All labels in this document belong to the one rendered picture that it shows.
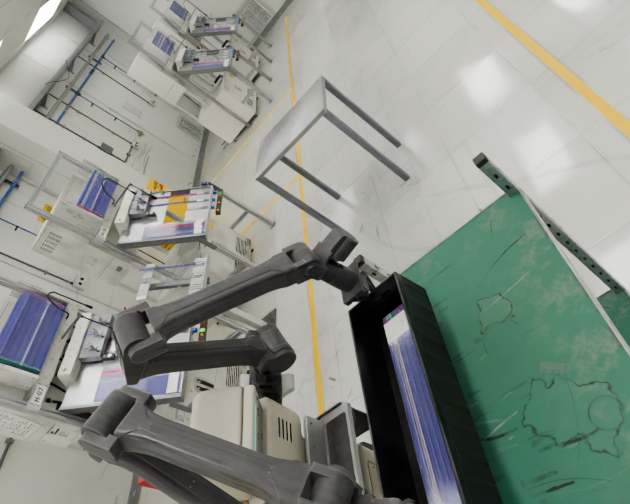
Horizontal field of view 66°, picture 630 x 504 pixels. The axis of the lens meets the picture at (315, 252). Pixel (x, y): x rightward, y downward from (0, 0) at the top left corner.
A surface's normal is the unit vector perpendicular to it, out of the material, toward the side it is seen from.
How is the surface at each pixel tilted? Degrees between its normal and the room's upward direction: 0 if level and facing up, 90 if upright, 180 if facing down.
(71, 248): 90
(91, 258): 90
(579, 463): 0
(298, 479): 48
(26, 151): 90
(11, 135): 90
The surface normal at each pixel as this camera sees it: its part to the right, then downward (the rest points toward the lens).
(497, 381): -0.75, -0.45
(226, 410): -0.11, -0.74
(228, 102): 0.07, 0.67
